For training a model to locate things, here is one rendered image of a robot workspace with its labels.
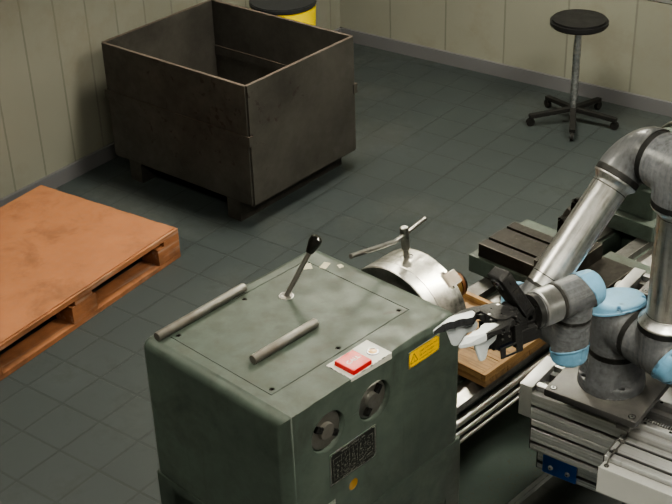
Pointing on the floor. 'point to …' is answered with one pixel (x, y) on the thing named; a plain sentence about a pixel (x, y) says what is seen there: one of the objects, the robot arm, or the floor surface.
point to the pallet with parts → (68, 266)
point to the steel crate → (232, 101)
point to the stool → (569, 21)
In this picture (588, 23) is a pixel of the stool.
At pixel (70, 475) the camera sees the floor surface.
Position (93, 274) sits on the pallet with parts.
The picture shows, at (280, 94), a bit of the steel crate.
